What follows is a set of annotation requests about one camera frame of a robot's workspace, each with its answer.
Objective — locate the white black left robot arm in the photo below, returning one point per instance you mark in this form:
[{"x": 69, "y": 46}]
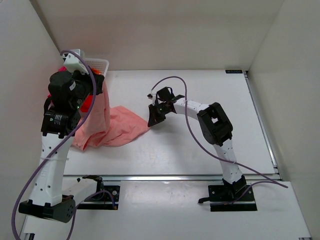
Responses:
[{"x": 47, "y": 200}]

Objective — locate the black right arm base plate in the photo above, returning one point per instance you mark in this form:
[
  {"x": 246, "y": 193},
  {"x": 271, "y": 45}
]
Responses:
[{"x": 221, "y": 200}]

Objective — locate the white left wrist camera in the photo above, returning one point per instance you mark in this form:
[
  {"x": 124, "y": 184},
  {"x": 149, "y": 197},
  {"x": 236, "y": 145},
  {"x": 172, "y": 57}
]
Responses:
[{"x": 72, "y": 63}]

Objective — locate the magenta pink t shirt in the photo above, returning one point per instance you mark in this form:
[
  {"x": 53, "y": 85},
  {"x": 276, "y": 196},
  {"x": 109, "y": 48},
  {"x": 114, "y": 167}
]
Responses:
[{"x": 62, "y": 69}]

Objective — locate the dark label on table edge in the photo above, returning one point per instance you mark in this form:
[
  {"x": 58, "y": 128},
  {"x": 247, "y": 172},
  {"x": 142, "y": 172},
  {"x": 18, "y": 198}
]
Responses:
[{"x": 233, "y": 71}]

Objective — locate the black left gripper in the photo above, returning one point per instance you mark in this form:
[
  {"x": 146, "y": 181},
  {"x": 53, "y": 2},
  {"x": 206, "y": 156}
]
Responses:
[{"x": 100, "y": 80}]

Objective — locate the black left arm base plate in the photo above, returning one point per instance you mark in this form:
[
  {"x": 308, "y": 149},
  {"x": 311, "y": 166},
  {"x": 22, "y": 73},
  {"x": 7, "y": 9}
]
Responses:
[{"x": 107, "y": 200}]

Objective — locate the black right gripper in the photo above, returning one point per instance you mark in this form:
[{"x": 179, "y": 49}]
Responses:
[{"x": 154, "y": 118}]

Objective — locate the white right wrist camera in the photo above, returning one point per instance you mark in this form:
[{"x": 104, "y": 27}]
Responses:
[{"x": 153, "y": 96}]

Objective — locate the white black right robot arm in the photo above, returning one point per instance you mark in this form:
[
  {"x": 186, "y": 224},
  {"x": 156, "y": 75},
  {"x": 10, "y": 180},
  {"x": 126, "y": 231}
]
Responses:
[{"x": 216, "y": 129}]

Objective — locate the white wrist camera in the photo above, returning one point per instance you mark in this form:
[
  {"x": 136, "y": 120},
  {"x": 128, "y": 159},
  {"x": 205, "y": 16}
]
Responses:
[
  {"x": 153, "y": 96},
  {"x": 72, "y": 63}
]

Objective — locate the red t shirt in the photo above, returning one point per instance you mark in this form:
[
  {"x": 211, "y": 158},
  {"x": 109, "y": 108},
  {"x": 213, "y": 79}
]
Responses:
[{"x": 84, "y": 108}]

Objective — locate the white plastic laundry basket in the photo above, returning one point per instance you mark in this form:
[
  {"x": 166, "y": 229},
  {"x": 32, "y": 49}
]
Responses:
[{"x": 98, "y": 64}]

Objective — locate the salmon pink polo shirt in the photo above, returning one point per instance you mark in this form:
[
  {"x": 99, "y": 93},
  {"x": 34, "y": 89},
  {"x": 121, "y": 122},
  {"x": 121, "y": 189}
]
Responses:
[{"x": 109, "y": 126}]

